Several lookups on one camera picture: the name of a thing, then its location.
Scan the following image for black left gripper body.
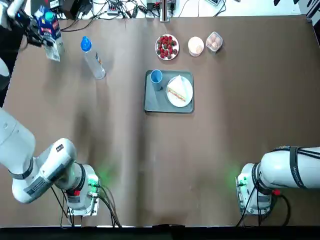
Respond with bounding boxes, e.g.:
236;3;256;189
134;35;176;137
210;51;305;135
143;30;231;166
14;8;38;38

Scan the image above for blue milk carton green cap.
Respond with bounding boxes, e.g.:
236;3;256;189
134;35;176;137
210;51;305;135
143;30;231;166
32;6;66;62

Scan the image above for triangular sandwich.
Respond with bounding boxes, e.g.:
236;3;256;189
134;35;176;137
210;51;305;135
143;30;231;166
166;74;188;104

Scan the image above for blue cup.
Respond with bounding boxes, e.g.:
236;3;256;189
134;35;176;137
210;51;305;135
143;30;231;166
150;69;164;92

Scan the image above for grey rectangular tray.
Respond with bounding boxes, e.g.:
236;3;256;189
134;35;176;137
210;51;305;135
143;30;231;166
144;69;195;114

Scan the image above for white plate under strawberries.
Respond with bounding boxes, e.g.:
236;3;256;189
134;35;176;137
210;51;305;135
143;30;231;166
154;34;180;61

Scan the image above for white round plate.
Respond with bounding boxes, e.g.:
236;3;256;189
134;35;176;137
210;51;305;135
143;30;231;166
166;76;194;108

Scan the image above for black router red logo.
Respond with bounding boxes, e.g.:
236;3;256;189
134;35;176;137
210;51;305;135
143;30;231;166
31;0;63;12

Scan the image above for dark brown box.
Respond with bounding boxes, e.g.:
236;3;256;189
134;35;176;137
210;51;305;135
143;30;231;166
61;0;76;21

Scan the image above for black power adapter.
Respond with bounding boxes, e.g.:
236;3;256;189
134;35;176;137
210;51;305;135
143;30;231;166
71;0;92;17

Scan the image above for clear bottle blue cap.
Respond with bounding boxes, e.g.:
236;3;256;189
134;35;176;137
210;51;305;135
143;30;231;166
80;36;107;81

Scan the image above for grey usb hub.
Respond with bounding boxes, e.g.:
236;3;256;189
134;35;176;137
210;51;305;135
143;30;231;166
106;3;122;17

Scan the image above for red strawberries heap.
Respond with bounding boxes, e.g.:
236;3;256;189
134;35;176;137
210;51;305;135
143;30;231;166
156;35;179;60

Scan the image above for clear plastic egg box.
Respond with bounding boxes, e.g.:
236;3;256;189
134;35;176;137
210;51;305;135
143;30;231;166
205;31;224;53

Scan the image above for black desk cable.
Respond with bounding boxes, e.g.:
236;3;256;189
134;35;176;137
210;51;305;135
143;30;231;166
59;14;94;33

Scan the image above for aluminium post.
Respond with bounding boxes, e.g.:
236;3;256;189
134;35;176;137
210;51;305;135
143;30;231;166
159;0;174;23

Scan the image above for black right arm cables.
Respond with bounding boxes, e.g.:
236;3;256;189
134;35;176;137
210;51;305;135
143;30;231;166
236;174;292;227

